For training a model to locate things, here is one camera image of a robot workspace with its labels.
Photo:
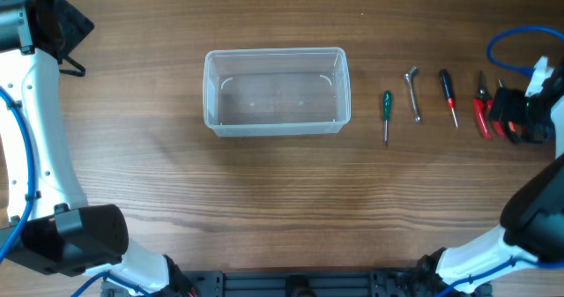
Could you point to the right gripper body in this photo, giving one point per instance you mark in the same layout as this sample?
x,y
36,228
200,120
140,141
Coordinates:
x,y
532,115

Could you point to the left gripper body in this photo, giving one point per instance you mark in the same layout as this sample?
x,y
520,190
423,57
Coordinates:
x,y
75,25

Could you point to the orange black needle-nose pliers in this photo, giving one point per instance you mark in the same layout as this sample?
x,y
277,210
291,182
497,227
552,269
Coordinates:
x,y
510,112

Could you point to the red handled cutting pliers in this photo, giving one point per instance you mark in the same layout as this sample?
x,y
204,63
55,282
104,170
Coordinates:
x,y
482,104

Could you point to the black red screwdriver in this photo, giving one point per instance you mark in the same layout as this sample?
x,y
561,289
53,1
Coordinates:
x,y
446,84

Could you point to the silver metal wrench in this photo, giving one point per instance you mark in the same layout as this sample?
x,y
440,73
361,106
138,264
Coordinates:
x,y
408,77

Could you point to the clear plastic container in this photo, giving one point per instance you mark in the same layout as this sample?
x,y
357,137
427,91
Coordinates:
x,y
276,92

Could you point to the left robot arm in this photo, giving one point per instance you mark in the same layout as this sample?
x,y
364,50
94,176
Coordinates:
x,y
52,227

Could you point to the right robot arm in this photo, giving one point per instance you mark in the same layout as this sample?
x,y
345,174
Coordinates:
x,y
530,232

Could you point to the green handled screwdriver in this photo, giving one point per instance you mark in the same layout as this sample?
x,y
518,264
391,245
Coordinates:
x,y
386,104

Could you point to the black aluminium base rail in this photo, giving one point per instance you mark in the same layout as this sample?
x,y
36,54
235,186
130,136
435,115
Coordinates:
x,y
392,282

